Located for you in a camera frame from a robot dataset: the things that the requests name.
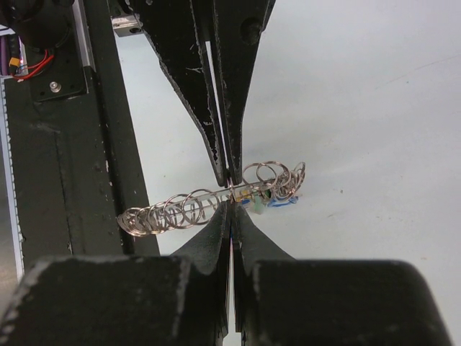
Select green tag key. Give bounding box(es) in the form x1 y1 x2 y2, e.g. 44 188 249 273
251 191 271 215

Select metal keyring holder disc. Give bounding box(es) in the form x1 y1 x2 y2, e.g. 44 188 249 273
117 161 306 237

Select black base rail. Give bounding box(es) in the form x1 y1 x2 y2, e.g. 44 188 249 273
1 1 159 270

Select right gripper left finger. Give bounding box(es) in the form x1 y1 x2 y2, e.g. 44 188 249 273
1 203 231 345

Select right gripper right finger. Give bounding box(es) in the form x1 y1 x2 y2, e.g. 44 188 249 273
231 207 451 345

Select white cable duct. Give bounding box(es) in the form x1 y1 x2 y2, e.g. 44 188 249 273
1 76 24 281

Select blue tag key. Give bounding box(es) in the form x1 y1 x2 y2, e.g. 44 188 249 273
240 196 299 214

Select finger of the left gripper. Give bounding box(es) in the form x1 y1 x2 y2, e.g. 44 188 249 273
136 1 227 186
212 0 275 184

